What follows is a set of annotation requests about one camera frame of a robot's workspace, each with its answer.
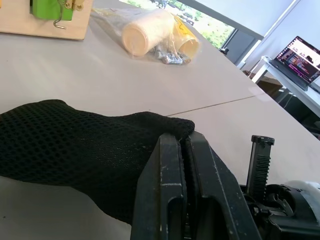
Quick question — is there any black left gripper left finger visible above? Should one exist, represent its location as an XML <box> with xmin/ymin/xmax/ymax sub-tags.
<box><xmin>130</xmin><ymin>132</ymin><xmax>189</xmax><ymax>240</ymax></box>

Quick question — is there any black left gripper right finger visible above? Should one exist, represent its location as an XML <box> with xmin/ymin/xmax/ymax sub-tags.
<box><xmin>184</xmin><ymin>130</ymin><xmax>262</xmax><ymax>240</ymax></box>

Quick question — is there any black mesh drawstring pouch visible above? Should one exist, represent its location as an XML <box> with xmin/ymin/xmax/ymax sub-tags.
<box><xmin>0</xmin><ymin>99</ymin><xmax>196</xmax><ymax>226</ymax></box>

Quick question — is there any yellow paper cup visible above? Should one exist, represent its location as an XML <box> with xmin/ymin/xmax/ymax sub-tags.
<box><xmin>171</xmin><ymin>15</ymin><xmax>201</xmax><ymax>58</ymax></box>

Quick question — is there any cream paper cup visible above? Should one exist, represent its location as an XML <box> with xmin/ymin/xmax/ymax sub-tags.
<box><xmin>121</xmin><ymin>9</ymin><xmax>176</xmax><ymax>57</ymax></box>

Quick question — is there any white side desk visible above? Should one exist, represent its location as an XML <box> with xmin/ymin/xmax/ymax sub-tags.
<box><xmin>250</xmin><ymin>55</ymin><xmax>320</xmax><ymax>119</ymax></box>

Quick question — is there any battery with dark label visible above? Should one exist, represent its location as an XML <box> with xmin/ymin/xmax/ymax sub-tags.
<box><xmin>161</xmin><ymin>53</ymin><xmax>184</xmax><ymax>65</ymax></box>

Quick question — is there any open laptop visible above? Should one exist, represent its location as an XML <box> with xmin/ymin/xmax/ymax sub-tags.
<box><xmin>270</xmin><ymin>35</ymin><xmax>320</xmax><ymax>92</ymax></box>

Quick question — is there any clear plastic bag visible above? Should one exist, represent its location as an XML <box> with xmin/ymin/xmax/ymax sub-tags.
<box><xmin>89</xmin><ymin>6</ymin><xmax>202</xmax><ymax>66</ymax></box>

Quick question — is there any brass hook latch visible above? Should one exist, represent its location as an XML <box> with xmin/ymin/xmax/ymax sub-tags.
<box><xmin>52</xmin><ymin>0</ymin><xmax>67</xmax><ymax>30</ymax></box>

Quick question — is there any light wooden latch board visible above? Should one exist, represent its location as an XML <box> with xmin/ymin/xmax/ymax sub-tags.
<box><xmin>0</xmin><ymin>0</ymin><xmax>95</xmax><ymax>41</ymax></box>

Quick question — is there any brass hinge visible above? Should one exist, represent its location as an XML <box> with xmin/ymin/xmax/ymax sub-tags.
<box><xmin>63</xmin><ymin>0</ymin><xmax>85</xmax><ymax>12</ymax></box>

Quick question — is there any green block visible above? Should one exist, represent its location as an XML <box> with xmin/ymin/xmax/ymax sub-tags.
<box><xmin>29</xmin><ymin>0</ymin><xmax>75</xmax><ymax>22</ymax></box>

